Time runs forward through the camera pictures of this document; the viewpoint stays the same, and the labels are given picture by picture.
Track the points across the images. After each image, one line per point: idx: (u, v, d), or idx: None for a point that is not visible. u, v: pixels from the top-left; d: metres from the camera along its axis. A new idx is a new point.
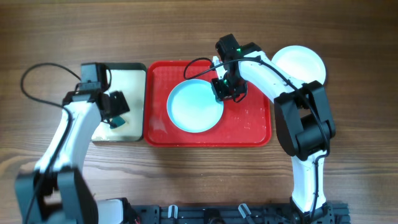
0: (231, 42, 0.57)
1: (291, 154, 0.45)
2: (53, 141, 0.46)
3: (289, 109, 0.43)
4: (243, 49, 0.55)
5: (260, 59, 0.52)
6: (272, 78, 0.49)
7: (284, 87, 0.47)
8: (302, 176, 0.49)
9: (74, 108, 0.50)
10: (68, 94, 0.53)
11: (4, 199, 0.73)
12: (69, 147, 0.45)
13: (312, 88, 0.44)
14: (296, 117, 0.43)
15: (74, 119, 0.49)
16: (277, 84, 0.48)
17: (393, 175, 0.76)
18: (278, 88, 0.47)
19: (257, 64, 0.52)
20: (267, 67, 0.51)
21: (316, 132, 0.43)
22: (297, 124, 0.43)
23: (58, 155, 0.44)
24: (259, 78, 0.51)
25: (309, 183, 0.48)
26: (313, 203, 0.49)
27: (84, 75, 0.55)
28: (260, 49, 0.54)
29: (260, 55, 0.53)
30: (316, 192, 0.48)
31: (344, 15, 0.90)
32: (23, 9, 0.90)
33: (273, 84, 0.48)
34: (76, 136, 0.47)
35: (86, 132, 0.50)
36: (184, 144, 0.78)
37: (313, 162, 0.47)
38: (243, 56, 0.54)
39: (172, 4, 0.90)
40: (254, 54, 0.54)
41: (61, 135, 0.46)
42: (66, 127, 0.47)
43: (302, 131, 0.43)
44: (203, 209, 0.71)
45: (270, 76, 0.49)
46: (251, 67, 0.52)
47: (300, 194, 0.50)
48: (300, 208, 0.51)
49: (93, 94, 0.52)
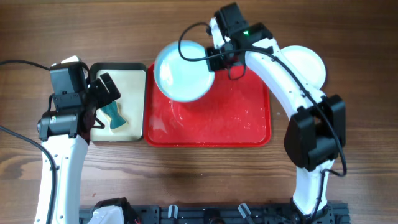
0: (234, 15, 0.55)
1: (298, 165, 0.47)
2: (40, 206, 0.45)
3: (308, 127, 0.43)
4: (252, 33, 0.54)
5: (271, 51, 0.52)
6: (288, 84, 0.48)
7: (301, 98, 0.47)
8: (307, 185, 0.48)
9: (55, 149, 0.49)
10: (46, 112, 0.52)
11: (4, 199, 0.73)
12: (61, 219, 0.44)
13: (331, 104, 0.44)
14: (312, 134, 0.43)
15: (59, 167, 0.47)
16: (293, 92, 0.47)
17: (393, 175, 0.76)
18: (294, 97, 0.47)
19: (270, 60, 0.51)
20: (280, 66, 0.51)
21: (327, 145, 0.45)
22: (312, 140, 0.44)
23: (50, 221, 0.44)
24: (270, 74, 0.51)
25: (313, 190, 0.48)
26: (315, 206, 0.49)
27: (56, 84, 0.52)
28: (269, 37, 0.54)
29: (272, 46, 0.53)
30: (319, 198, 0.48)
31: (344, 15, 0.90)
32: (23, 9, 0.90)
33: (289, 92, 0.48)
34: (66, 192, 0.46)
35: (77, 174, 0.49)
36: (184, 144, 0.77)
37: (320, 172, 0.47)
38: (252, 45, 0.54)
39: (172, 4, 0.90)
40: (265, 42, 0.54)
41: (50, 191, 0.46)
42: (51, 178, 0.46)
43: (315, 147, 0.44)
44: (203, 209, 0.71)
45: (286, 81, 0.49)
46: (262, 61, 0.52)
47: (302, 197, 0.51)
48: (301, 210, 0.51)
49: (70, 114, 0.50)
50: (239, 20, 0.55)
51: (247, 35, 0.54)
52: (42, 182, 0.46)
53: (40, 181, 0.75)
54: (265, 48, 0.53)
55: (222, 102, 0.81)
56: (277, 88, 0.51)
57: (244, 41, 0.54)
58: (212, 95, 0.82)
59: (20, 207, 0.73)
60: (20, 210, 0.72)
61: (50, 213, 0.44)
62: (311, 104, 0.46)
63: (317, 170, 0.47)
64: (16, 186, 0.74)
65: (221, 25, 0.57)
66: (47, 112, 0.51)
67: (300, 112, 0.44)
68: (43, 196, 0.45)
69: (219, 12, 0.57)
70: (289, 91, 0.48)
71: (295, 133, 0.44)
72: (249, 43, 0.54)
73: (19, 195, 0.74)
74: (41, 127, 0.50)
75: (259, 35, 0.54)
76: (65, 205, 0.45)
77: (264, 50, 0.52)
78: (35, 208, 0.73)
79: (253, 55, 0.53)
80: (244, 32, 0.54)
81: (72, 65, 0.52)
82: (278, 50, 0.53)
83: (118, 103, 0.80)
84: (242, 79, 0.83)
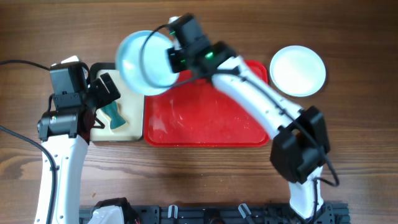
0: (194, 30, 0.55)
1: (290, 180, 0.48)
2: (40, 206, 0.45)
3: (292, 146, 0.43)
4: (216, 53, 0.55)
5: (238, 72, 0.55)
6: (262, 104, 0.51)
7: (279, 116, 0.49)
8: (301, 193, 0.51)
9: (55, 149, 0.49)
10: (46, 112, 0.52)
11: (4, 199, 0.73)
12: (61, 219, 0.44)
13: (310, 117, 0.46)
14: (298, 150, 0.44)
15: (58, 167, 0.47)
16: (268, 111, 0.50)
17: (393, 175, 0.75)
18: (270, 117, 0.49)
19: (239, 80, 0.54)
20: (250, 85, 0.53)
21: (314, 155, 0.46)
22: (299, 157, 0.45)
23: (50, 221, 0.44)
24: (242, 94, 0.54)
25: (309, 196, 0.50)
26: (313, 210, 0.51)
27: (56, 84, 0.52)
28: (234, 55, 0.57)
29: (239, 66, 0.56)
30: (316, 201, 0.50)
31: (345, 15, 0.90)
32: (23, 9, 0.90)
33: (265, 112, 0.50)
34: (66, 192, 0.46)
35: (77, 175, 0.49)
36: (184, 144, 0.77)
37: (312, 180, 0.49)
38: (218, 67, 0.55)
39: (172, 4, 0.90)
40: (231, 63, 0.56)
41: (49, 191, 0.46)
42: (51, 178, 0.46)
43: (302, 161, 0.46)
44: (203, 209, 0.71)
45: (261, 102, 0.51)
46: (232, 83, 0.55)
47: (300, 204, 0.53)
48: (301, 214, 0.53)
49: (70, 114, 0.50)
50: (198, 36, 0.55)
51: (211, 57, 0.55)
52: (42, 182, 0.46)
53: (40, 181, 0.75)
54: (232, 69, 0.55)
55: (222, 103, 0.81)
56: (252, 107, 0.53)
57: (208, 63, 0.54)
58: (212, 95, 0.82)
59: (20, 207, 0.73)
60: (20, 210, 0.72)
61: (50, 213, 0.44)
62: (290, 121, 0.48)
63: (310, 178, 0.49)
64: (16, 186, 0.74)
65: (183, 38, 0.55)
66: (47, 112, 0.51)
67: (282, 131, 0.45)
68: (43, 196, 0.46)
69: (178, 24, 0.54)
70: (266, 111, 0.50)
71: (281, 152, 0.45)
72: (214, 66, 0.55)
73: (19, 195, 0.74)
74: (41, 127, 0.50)
75: (222, 56, 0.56)
76: (65, 205, 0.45)
77: (231, 70, 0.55)
78: (35, 208, 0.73)
79: (221, 78, 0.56)
80: (208, 53, 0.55)
81: (72, 65, 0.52)
82: (245, 69, 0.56)
83: (118, 102, 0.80)
84: None
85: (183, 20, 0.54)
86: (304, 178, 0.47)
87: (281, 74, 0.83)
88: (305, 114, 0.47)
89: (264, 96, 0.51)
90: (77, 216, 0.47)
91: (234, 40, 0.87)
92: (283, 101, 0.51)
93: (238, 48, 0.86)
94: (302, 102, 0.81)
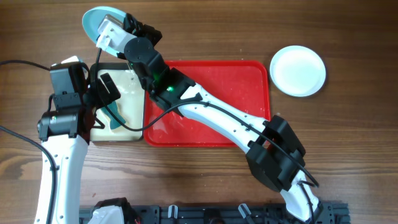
0: (158, 66, 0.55)
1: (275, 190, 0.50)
2: (40, 206, 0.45)
3: (263, 158, 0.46)
4: (175, 86, 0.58)
5: (200, 99, 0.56)
6: (231, 124, 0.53)
7: (246, 132, 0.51)
8: (293, 198, 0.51)
9: (55, 149, 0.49)
10: (46, 112, 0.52)
11: (4, 199, 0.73)
12: (61, 219, 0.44)
13: (275, 127, 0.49)
14: (270, 162, 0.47)
15: (59, 167, 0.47)
16: (237, 130, 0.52)
17: (393, 175, 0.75)
18: (240, 135, 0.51)
19: (203, 106, 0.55)
20: (213, 108, 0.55)
21: (290, 162, 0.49)
22: (275, 167, 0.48)
23: (50, 221, 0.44)
24: (209, 119, 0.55)
25: (301, 198, 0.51)
26: (310, 211, 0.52)
27: (56, 84, 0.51)
28: (193, 84, 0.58)
29: (199, 92, 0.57)
30: (310, 201, 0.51)
31: (345, 15, 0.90)
32: (23, 9, 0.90)
33: (234, 130, 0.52)
34: (66, 192, 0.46)
35: (77, 175, 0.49)
36: (184, 144, 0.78)
37: (298, 183, 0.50)
38: (180, 97, 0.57)
39: (172, 4, 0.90)
40: (190, 91, 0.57)
41: (49, 191, 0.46)
42: (51, 177, 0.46)
43: (279, 170, 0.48)
44: (203, 209, 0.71)
45: (229, 122, 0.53)
46: (196, 111, 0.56)
47: (295, 208, 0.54)
48: (300, 218, 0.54)
49: (70, 114, 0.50)
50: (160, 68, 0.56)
51: (171, 90, 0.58)
52: (43, 182, 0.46)
53: (40, 181, 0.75)
54: (193, 96, 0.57)
55: None
56: (222, 129, 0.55)
57: (170, 96, 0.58)
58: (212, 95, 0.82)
59: (20, 207, 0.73)
60: (20, 210, 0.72)
61: (50, 213, 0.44)
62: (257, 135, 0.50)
63: (295, 182, 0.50)
64: (16, 186, 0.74)
65: (143, 71, 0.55)
66: (47, 112, 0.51)
67: (252, 146, 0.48)
68: (43, 196, 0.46)
69: (145, 62, 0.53)
70: (234, 130, 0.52)
71: (256, 167, 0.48)
72: (176, 97, 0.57)
73: (19, 195, 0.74)
74: (41, 127, 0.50)
75: (182, 86, 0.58)
76: (65, 205, 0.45)
77: (192, 100, 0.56)
78: (35, 208, 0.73)
79: (185, 107, 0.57)
80: (168, 88, 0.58)
81: (72, 65, 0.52)
82: (205, 94, 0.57)
83: (118, 102, 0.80)
84: (242, 79, 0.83)
85: (148, 58, 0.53)
86: (288, 185, 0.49)
87: (280, 75, 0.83)
88: (270, 124, 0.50)
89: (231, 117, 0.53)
90: (77, 216, 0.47)
91: (234, 40, 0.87)
92: (248, 117, 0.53)
93: (238, 48, 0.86)
94: (303, 102, 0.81)
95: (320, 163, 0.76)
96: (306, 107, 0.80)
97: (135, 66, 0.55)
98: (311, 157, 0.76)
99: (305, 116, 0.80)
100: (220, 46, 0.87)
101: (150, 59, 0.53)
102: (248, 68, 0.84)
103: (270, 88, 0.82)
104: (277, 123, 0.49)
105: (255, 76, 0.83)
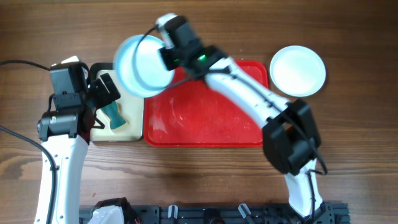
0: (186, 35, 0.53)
1: (282, 172, 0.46)
2: (40, 206, 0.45)
3: (280, 135, 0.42)
4: (208, 55, 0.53)
5: (229, 71, 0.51)
6: (253, 98, 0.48)
7: (267, 108, 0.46)
8: (298, 188, 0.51)
9: (55, 149, 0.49)
10: (46, 112, 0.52)
11: (4, 199, 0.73)
12: (61, 219, 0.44)
13: (298, 109, 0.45)
14: (286, 140, 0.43)
15: (59, 167, 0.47)
16: (258, 104, 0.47)
17: (392, 175, 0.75)
18: (260, 109, 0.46)
19: (229, 78, 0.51)
20: (240, 81, 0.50)
21: (306, 147, 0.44)
22: (290, 147, 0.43)
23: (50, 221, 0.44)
24: (232, 92, 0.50)
25: (306, 193, 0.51)
26: (311, 208, 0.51)
27: (57, 84, 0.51)
28: (226, 57, 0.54)
29: (229, 65, 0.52)
30: (313, 197, 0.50)
31: (345, 15, 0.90)
32: (23, 9, 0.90)
33: (255, 105, 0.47)
34: (66, 192, 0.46)
35: (77, 174, 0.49)
36: (184, 144, 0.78)
37: (306, 173, 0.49)
38: (210, 68, 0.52)
39: (172, 4, 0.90)
40: (222, 63, 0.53)
41: (49, 191, 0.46)
42: (51, 177, 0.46)
43: (293, 152, 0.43)
44: (203, 209, 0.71)
45: (251, 96, 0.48)
46: (223, 82, 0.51)
47: (296, 203, 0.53)
48: (300, 213, 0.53)
49: (70, 114, 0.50)
50: (192, 39, 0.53)
51: (203, 59, 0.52)
52: (43, 182, 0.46)
53: (40, 181, 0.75)
54: (222, 68, 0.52)
55: (222, 103, 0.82)
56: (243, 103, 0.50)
57: (200, 65, 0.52)
58: (212, 95, 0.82)
59: (20, 207, 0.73)
60: (20, 210, 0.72)
61: (50, 213, 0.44)
62: (277, 112, 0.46)
63: (303, 171, 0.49)
64: (16, 186, 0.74)
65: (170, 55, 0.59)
66: (47, 112, 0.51)
67: (269, 121, 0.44)
68: (43, 196, 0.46)
69: (171, 29, 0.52)
70: (255, 104, 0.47)
71: (270, 142, 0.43)
72: (207, 66, 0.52)
73: (19, 195, 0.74)
74: (41, 127, 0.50)
75: (214, 57, 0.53)
76: (65, 205, 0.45)
77: (221, 70, 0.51)
78: (35, 208, 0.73)
79: (212, 77, 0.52)
80: (199, 56, 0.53)
81: (72, 65, 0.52)
82: (236, 68, 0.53)
83: (118, 102, 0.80)
84: None
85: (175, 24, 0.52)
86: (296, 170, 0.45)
87: (280, 74, 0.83)
88: (293, 105, 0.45)
89: (254, 93, 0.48)
90: (77, 216, 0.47)
91: (234, 40, 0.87)
92: (272, 95, 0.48)
93: (238, 48, 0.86)
94: None
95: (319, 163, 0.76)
96: None
97: (166, 37, 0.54)
98: None
99: None
100: (220, 46, 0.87)
101: (176, 27, 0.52)
102: (248, 68, 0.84)
103: (270, 88, 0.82)
104: (300, 106, 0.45)
105: (255, 76, 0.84)
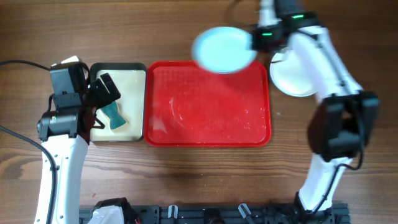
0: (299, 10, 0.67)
1: (316, 150, 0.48)
2: (40, 206, 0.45)
3: (334, 113, 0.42)
4: (302, 19, 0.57)
5: (317, 38, 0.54)
6: (328, 71, 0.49)
7: (337, 86, 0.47)
8: (319, 178, 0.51)
9: (55, 149, 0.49)
10: (47, 112, 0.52)
11: (4, 199, 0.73)
12: (61, 219, 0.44)
13: (365, 101, 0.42)
14: (337, 122, 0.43)
15: (58, 167, 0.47)
16: (329, 79, 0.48)
17: (393, 175, 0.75)
18: (329, 83, 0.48)
19: (314, 45, 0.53)
20: (323, 53, 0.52)
21: (353, 138, 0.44)
22: (336, 130, 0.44)
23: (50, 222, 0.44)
24: (311, 58, 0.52)
25: (320, 190, 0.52)
26: (318, 204, 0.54)
27: (56, 84, 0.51)
28: (318, 24, 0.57)
29: (318, 33, 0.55)
30: (325, 196, 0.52)
31: (345, 15, 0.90)
32: (23, 9, 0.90)
33: (326, 78, 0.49)
34: (66, 192, 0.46)
35: (77, 174, 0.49)
36: (184, 144, 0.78)
37: (334, 167, 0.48)
38: (300, 28, 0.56)
39: (172, 4, 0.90)
40: (314, 30, 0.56)
41: (49, 191, 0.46)
42: (51, 177, 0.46)
43: (337, 136, 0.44)
44: (203, 209, 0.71)
45: (326, 70, 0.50)
46: (306, 45, 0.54)
47: (308, 193, 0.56)
48: (304, 205, 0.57)
49: (70, 114, 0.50)
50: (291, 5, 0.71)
51: (298, 18, 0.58)
52: (43, 182, 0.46)
53: (40, 181, 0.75)
54: (313, 33, 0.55)
55: (222, 102, 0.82)
56: (315, 71, 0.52)
57: (294, 23, 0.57)
58: (212, 95, 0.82)
59: (20, 207, 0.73)
60: (20, 210, 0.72)
61: (50, 213, 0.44)
62: (344, 94, 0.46)
63: (332, 165, 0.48)
64: (16, 186, 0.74)
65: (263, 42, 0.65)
66: (47, 112, 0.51)
67: (331, 99, 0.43)
68: (43, 196, 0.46)
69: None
70: (326, 77, 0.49)
71: (322, 116, 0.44)
72: (297, 27, 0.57)
73: (19, 195, 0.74)
74: (41, 127, 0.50)
75: (306, 22, 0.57)
76: (65, 205, 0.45)
77: (309, 35, 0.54)
78: (35, 208, 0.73)
79: (300, 38, 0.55)
80: (296, 16, 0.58)
81: (72, 65, 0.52)
82: (324, 38, 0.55)
83: (118, 102, 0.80)
84: (242, 79, 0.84)
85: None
86: (329, 155, 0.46)
87: None
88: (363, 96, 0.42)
89: (332, 68, 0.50)
90: (77, 216, 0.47)
91: None
92: (347, 76, 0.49)
93: None
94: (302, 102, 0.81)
95: None
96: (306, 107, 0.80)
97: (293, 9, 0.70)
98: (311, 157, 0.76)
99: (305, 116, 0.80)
100: None
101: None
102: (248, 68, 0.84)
103: (270, 88, 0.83)
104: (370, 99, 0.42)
105: (255, 76, 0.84)
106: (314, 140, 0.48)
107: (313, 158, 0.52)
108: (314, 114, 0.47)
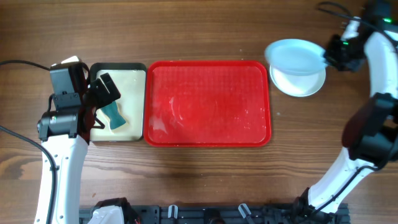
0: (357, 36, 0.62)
1: (347, 142, 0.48)
2: (40, 206, 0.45)
3: (380, 110, 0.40)
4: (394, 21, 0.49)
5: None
6: (393, 74, 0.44)
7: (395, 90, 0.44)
8: (337, 174, 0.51)
9: (55, 149, 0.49)
10: (47, 112, 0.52)
11: (4, 199, 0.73)
12: (61, 219, 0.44)
13: None
14: (379, 121, 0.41)
15: (58, 167, 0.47)
16: (392, 81, 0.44)
17: (393, 175, 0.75)
18: (389, 86, 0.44)
19: (390, 48, 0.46)
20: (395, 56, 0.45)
21: (386, 144, 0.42)
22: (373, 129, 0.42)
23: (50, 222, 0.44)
24: (382, 60, 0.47)
25: (332, 187, 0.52)
26: (324, 203, 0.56)
27: (56, 84, 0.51)
28: None
29: None
30: (334, 195, 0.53)
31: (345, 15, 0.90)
32: (23, 9, 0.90)
33: (387, 80, 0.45)
34: (66, 192, 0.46)
35: (77, 174, 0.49)
36: (184, 144, 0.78)
37: (356, 168, 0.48)
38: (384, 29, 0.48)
39: (172, 4, 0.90)
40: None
41: (49, 191, 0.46)
42: (51, 177, 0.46)
43: (372, 135, 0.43)
44: (203, 209, 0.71)
45: (392, 71, 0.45)
46: (383, 45, 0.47)
47: (319, 189, 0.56)
48: (309, 200, 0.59)
49: (71, 114, 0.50)
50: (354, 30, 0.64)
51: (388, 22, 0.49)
52: (43, 182, 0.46)
53: (40, 181, 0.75)
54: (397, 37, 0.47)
55: (222, 102, 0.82)
56: (380, 73, 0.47)
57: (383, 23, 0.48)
58: (212, 95, 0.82)
59: (20, 207, 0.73)
60: (20, 210, 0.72)
61: (50, 213, 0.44)
62: None
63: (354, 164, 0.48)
64: (16, 186, 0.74)
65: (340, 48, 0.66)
66: (47, 112, 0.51)
67: (384, 96, 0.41)
68: (43, 196, 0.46)
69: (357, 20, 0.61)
70: (389, 79, 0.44)
71: (368, 109, 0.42)
72: (382, 25, 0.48)
73: (19, 195, 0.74)
74: (41, 127, 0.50)
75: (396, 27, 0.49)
76: (65, 205, 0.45)
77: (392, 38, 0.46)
78: (35, 208, 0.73)
79: (379, 36, 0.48)
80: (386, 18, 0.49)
81: (72, 65, 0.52)
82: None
83: (118, 102, 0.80)
84: (242, 79, 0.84)
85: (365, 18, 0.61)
86: (357, 154, 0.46)
87: None
88: None
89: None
90: (77, 216, 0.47)
91: (234, 40, 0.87)
92: None
93: (238, 48, 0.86)
94: (302, 102, 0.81)
95: (319, 163, 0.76)
96: (306, 107, 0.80)
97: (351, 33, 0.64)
98: (311, 157, 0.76)
99: (305, 116, 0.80)
100: (220, 45, 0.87)
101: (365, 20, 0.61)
102: (248, 68, 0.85)
103: (270, 88, 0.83)
104: None
105: (255, 76, 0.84)
106: (348, 134, 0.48)
107: (340, 155, 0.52)
108: (360, 108, 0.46)
